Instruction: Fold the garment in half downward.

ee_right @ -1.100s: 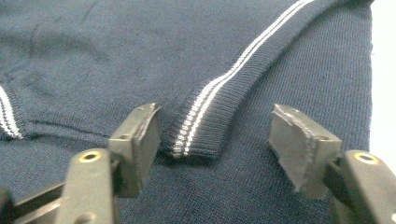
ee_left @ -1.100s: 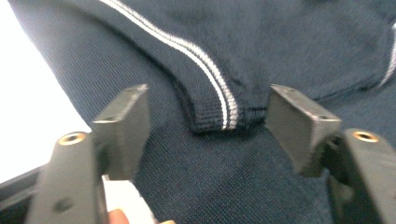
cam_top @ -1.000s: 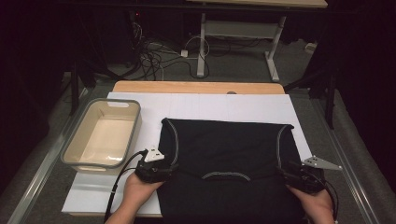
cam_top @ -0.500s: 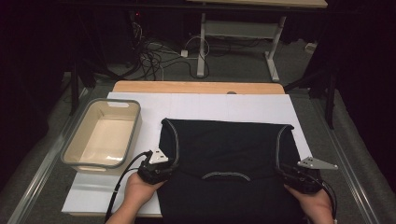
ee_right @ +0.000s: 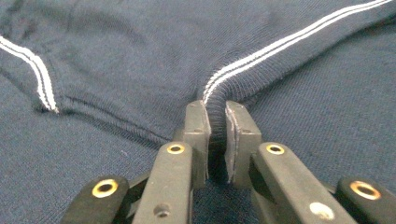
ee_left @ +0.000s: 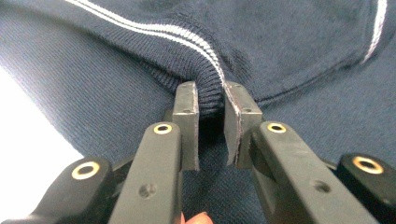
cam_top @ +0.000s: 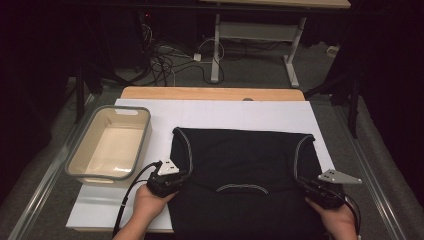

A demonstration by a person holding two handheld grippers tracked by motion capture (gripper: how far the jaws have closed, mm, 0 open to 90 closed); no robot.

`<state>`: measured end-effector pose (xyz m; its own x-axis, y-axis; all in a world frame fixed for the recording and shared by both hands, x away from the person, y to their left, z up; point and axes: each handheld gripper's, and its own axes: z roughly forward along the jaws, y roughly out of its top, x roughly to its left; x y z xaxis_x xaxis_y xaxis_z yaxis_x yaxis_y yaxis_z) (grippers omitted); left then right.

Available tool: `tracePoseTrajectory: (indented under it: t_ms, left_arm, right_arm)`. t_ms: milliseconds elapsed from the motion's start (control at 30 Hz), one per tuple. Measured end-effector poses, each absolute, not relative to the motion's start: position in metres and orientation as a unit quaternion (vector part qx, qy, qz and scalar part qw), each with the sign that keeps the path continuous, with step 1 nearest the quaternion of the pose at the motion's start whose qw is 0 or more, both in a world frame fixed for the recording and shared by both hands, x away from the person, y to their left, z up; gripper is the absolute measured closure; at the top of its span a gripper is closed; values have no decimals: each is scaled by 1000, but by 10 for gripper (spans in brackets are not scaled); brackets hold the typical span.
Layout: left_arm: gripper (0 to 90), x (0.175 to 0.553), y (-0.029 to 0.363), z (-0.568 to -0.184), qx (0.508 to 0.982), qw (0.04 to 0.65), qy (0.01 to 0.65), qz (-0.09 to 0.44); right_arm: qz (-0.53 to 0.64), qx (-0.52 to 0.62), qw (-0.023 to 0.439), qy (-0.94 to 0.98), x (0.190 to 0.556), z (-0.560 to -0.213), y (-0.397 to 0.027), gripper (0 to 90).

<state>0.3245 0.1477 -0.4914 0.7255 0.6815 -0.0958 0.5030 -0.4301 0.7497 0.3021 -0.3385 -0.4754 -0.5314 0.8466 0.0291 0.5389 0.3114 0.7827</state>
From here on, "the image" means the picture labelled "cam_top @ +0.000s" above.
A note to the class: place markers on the white board table cover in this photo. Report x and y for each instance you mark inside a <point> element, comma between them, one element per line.
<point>216,113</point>

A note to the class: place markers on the small white box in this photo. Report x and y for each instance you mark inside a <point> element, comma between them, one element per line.
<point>332,50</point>

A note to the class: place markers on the beige plastic basket grey rim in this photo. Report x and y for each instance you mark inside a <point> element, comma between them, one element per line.
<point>113,146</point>

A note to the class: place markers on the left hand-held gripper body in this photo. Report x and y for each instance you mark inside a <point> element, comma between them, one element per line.
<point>165,183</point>

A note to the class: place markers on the black knitted vest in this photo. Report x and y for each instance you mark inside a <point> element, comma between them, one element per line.
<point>243,156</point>

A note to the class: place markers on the grey table grommet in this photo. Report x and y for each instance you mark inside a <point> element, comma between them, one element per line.
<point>247,99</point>

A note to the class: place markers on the black metal stand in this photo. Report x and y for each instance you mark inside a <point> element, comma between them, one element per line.
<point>353,110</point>
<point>79,96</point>

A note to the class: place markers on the metal floor rail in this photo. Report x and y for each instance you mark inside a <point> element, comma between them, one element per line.
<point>376,193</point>
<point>43,186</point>

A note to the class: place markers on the person's right hand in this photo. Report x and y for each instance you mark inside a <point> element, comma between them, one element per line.
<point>336,220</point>

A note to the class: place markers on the white-framed desk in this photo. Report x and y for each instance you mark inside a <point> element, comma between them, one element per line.
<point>256,31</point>

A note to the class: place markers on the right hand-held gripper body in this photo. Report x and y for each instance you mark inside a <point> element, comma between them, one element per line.
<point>328,196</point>

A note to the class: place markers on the light wooden table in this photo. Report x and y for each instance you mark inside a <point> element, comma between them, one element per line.
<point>200,93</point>

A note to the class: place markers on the white power adapter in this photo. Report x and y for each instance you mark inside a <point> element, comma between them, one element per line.
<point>197,57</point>

